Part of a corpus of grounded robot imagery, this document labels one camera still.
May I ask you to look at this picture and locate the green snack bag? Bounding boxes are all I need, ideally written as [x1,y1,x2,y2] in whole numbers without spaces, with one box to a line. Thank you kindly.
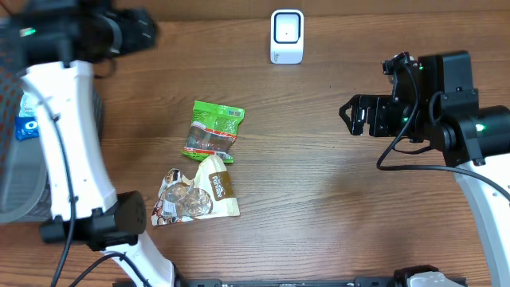
[182,100,245,163]

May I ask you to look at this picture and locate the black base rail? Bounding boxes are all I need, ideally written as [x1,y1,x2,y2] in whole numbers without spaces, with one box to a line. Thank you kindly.
[177,277,397,287]

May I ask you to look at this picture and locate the white barcode scanner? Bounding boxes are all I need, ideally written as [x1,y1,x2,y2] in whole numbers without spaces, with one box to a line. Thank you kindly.
[269,9,304,65]

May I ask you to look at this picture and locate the light teal snack packet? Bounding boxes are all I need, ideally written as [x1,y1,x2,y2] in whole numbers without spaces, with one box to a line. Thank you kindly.
[18,91,38,118]

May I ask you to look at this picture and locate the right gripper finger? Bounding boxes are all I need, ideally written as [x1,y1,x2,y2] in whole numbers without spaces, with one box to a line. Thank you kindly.
[350,108,367,136]
[339,94,369,123]

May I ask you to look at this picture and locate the blue Oreo packet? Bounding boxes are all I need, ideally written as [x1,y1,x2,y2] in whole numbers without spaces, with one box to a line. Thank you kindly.
[15,116,40,141]

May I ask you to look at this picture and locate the beige cookie bag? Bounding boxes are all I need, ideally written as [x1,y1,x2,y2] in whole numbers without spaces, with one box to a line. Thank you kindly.
[151,155,240,226]

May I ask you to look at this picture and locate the grey plastic shopping basket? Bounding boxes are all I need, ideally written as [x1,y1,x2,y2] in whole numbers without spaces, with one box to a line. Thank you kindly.
[1,16,116,223]

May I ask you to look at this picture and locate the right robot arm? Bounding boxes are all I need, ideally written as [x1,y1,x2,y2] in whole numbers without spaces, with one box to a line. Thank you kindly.
[339,50,509,286]

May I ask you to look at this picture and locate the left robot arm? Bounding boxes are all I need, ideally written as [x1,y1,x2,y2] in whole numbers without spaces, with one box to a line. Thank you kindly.
[5,1,177,286]

